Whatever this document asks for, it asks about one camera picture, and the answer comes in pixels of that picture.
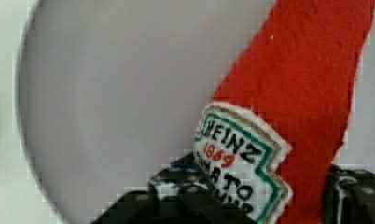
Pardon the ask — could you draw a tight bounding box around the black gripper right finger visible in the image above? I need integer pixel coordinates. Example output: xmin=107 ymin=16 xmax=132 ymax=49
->
xmin=322 ymin=165 xmax=375 ymax=224

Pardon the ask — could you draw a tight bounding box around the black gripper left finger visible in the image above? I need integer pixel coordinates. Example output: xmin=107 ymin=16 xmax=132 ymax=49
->
xmin=91 ymin=154 xmax=256 ymax=224

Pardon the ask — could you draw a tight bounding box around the red felt ketchup bottle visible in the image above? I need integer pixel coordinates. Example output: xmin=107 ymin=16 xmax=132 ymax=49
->
xmin=194 ymin=0 xmax=375 ymax=224

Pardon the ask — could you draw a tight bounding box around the lilac round plate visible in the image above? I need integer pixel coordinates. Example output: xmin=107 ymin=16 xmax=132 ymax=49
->
xmin=16 ymin=0 xmax=375 ymax=224

